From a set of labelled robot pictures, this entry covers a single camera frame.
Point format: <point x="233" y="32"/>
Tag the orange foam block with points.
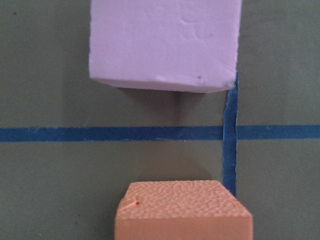
<point x="181" y="210"/>

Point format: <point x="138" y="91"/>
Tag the pink foam block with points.
<point x="168" y="45"/>

